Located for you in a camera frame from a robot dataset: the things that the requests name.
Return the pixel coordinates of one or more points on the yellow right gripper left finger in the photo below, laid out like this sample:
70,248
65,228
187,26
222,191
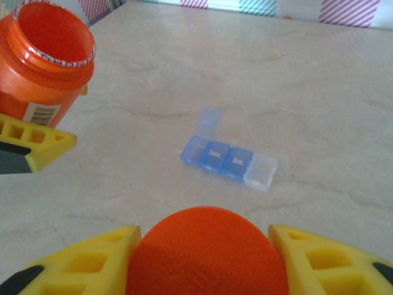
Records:
55,285

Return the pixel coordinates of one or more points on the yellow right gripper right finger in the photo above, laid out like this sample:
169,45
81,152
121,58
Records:
337,285

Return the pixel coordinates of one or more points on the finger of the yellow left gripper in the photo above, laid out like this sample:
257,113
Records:
46,144
84,90

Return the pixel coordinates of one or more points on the orange pill bottle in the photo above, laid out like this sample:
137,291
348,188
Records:
37,89

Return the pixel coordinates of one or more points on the orange bottle cap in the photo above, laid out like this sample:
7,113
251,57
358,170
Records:
205,255

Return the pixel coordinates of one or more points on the blue weekly pill organizer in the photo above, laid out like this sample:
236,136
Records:
215,156

